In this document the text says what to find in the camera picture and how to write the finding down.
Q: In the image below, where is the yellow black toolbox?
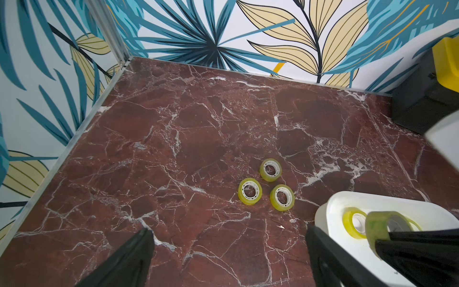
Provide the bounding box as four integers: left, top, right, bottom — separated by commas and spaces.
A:
392, 35, 459, 135

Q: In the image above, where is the yellow tape roll one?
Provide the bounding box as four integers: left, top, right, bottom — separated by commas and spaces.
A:
259, 159, 282, 182

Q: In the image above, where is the yellow tape roll two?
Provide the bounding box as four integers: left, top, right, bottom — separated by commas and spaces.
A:
342, 208, 367, 240

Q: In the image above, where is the yellow tape roll six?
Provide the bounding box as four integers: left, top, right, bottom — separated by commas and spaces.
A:
407, 218, 423, 232

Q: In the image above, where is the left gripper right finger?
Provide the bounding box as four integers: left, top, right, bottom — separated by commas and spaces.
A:
306, 226, 386, 287

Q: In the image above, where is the yellow tape roll three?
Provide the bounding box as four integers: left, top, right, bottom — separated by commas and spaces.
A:
270, 184, 295, 212

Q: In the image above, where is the yellow tape roll five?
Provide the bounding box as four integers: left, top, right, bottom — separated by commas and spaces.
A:
365, 211, 413, 258

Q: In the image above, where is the white plastic storage box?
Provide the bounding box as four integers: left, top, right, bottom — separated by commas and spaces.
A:
314, 191, 459, 287

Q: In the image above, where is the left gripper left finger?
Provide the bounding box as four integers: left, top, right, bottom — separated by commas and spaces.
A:
77, 228, 155, 287

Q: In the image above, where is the yellow tape roll four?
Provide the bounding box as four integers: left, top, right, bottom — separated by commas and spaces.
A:
237, 178, 262, 205

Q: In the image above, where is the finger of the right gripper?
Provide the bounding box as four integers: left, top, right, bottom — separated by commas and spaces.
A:
375, 229, 459, 287

